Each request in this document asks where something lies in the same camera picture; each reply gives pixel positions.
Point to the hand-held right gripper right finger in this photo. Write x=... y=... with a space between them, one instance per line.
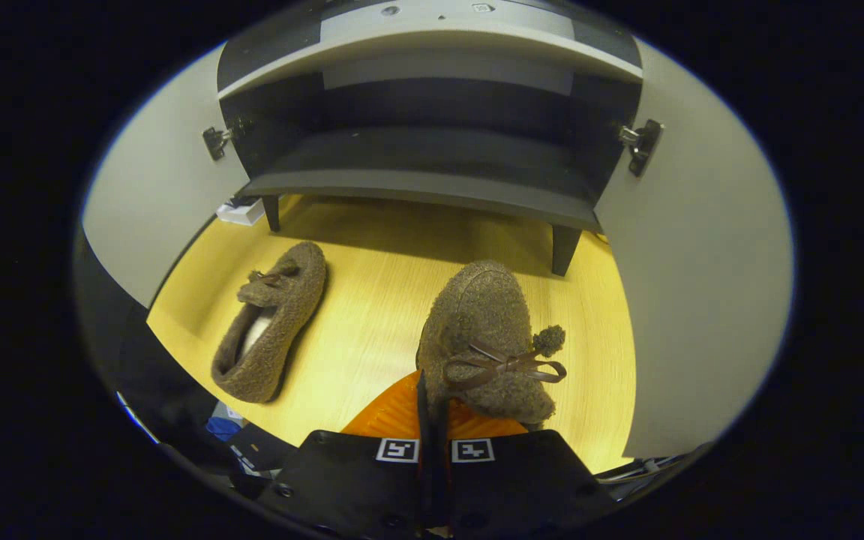
x=522 y=480

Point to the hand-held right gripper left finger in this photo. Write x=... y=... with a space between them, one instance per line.
x=357 y=480

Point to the brown fuzzy shoe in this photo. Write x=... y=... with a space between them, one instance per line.
x=481 y=322
x=282 y=330

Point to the white shoe cabinet door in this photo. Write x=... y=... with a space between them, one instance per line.
x=154 y=195
x=702 y=285

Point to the white shoe cabinet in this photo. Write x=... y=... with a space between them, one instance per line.
x=432 y=157

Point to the metal door hinge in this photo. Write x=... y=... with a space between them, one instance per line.
x=640 y=146
x=214 y=141

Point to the small white box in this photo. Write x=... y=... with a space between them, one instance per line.
x=241 y=212

